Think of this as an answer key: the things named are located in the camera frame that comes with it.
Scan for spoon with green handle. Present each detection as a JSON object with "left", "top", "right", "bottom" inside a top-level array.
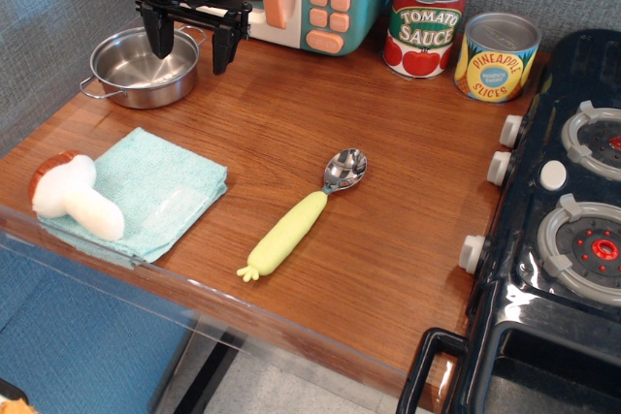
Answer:
[{"left": 236, "top": 148, "right": 368, "bottom": 282}]

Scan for black toy stove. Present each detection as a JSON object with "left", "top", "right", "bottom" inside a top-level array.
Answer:
[{"left": 397, "top": 29, "right": 620, "bottom": 413}]

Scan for light blue folded cloth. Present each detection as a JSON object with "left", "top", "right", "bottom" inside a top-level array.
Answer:
[{"left": 39, "top": 128, "right": 227, "bottom": 267}]

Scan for clear acrylic table guard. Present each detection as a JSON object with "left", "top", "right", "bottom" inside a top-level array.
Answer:
[{"left": 0, "top": 204, "right": 467, "bottom": 414}]

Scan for small steel pot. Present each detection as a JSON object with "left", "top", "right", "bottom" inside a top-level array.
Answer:
[{"left": 80, "top": 26, "right": 207, "bottom": 110}]

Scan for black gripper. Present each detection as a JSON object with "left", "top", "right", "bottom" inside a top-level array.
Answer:
[{"left": 136, "top": 0, "right": 252, "bottom": 76}]

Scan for orange plush object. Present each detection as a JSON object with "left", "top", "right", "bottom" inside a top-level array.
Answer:
[{"left": 0, "top": 379, "right": 38, "bottom": 414}]

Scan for tomato sauce can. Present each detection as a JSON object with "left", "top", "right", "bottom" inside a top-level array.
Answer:
[{"left": 383, "top": 0, "right": 467, "bottom": 79}]

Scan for plush white brown mushroom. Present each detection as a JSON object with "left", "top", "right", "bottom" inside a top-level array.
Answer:
[{"left": 28, "top": 150, "right": 125, "bottom": 241}]

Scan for pineapple slices can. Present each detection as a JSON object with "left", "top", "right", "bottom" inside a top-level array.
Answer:
[{"left": 454, "top": 12, "right": 541, "bottom": 103}]

